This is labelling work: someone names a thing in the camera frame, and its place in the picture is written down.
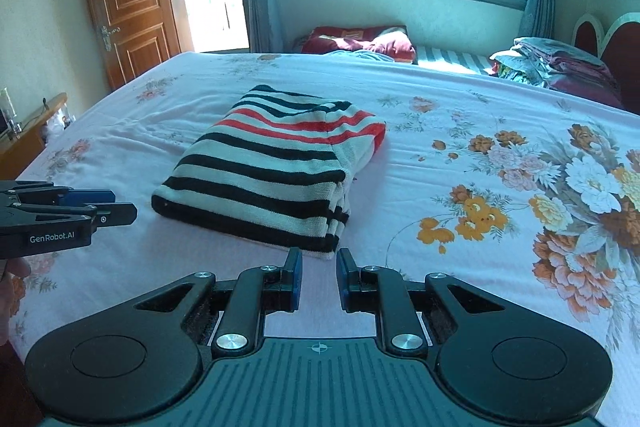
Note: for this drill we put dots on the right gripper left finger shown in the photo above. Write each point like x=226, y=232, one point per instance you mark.
x=256, y=293

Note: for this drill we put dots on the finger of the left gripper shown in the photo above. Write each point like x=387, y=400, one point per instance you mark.
x=85, y=196
x=110, y=214

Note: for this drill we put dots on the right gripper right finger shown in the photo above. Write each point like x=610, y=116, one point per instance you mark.
x=383, y=293

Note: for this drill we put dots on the striped knit sweater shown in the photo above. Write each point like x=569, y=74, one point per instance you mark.
x=276, y=169

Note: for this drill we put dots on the person's left hand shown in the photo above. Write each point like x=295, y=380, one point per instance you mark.
x=17, y=267

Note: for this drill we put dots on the wooden bedside table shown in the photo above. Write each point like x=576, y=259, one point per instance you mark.
x=19, y=153

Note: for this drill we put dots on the striped low mattress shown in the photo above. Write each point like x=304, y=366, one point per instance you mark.
x=442, y=60

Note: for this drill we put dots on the red pillow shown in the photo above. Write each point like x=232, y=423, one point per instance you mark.
x=392, y=41

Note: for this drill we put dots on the stack of folded blankets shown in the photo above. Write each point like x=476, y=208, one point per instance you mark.
x=557, y=66

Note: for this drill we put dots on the red heart-shaped headboard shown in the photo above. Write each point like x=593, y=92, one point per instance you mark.
x=618, y=47

